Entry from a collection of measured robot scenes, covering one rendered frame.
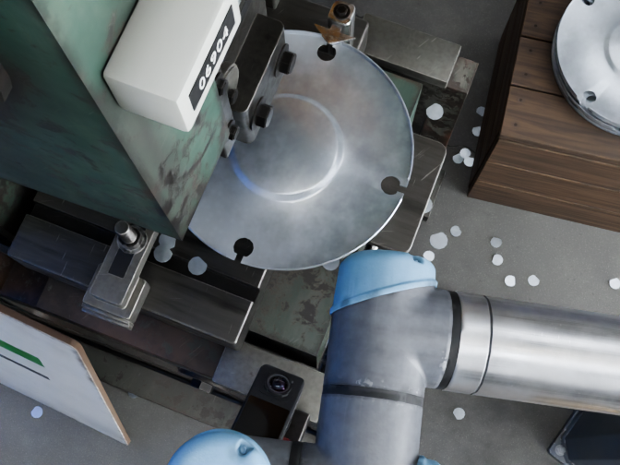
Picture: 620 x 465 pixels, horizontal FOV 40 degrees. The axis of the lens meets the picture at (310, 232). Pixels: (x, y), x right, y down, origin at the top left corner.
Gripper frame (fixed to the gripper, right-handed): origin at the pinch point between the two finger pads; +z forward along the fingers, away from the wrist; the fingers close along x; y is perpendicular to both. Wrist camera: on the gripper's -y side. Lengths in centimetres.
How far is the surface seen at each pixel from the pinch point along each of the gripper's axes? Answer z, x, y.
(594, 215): 69, 39, -66
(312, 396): 11.9, 2.2, -8.9
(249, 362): 11.9, -6.5, -9.9
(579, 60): 37, 23, -78
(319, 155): -2.7, -6.3, -33.2
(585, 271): 76, 42, -56
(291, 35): -2.2, -15.1, -46.2
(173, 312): 5.6, -16.3, -11.6
